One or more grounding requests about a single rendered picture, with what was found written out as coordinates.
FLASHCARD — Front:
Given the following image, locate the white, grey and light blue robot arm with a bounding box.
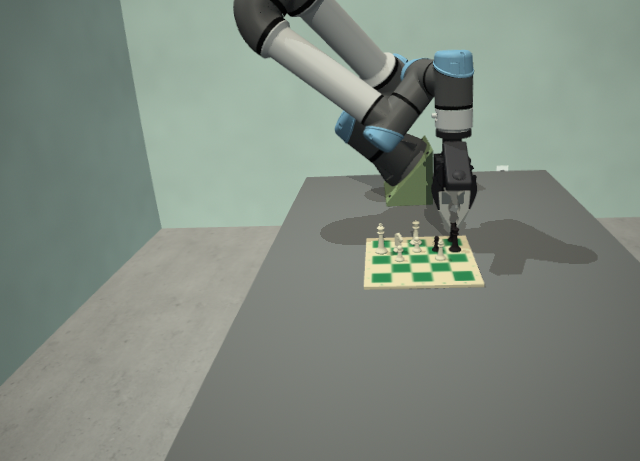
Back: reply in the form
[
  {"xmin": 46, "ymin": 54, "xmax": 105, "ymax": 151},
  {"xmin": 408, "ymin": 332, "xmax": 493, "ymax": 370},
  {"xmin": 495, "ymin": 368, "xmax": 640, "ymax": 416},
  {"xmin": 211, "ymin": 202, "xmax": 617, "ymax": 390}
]
[{"xmin": 233, "ymin": 0, "xmax": 474, "ymax": 191}]

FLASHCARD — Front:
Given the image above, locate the green and cream chessboard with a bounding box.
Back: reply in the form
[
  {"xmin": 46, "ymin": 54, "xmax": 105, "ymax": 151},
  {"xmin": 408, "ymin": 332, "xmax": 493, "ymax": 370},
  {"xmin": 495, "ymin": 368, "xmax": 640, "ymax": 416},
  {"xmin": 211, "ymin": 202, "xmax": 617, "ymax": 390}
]
[{"xmin": 364, "ymin": 236, "xmax": 484, "ymax": 290}]

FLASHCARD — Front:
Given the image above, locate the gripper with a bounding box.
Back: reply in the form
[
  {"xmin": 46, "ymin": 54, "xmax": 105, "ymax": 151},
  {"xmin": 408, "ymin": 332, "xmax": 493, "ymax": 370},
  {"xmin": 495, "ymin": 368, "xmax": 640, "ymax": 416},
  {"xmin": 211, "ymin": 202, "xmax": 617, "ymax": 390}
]
[{"xmin": 431, "ymin": 128, "xmax": 477, "ymax": 234}]

